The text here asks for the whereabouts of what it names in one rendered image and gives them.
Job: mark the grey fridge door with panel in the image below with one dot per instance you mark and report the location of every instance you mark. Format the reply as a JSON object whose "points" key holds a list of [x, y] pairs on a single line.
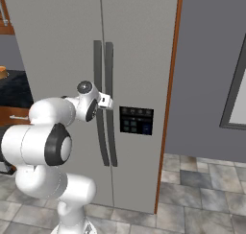
{"points": [[141, 52]]}

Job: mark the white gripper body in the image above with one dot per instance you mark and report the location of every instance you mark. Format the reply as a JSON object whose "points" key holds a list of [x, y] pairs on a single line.
{"points": [[109, 103]]}

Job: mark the orange-brown round pan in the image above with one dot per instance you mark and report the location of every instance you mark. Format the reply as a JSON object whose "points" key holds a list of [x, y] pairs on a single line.
{"points": [[2, 73]]}

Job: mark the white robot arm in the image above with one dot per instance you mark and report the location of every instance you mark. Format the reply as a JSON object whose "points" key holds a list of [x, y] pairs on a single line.
{"points": [[38, 145]]}

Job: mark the brown wooden fridge side panel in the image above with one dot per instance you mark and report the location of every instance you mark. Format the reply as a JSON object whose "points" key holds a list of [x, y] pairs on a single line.
{"points": [[171, 84]]}

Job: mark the brown wooden drawer front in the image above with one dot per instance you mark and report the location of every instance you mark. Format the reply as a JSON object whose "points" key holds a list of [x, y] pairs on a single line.
{"points": [[6, 114]]}

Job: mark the brown wooden wall cupboard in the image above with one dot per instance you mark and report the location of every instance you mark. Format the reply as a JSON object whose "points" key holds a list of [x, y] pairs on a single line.
{"points": [[5, 30]]}

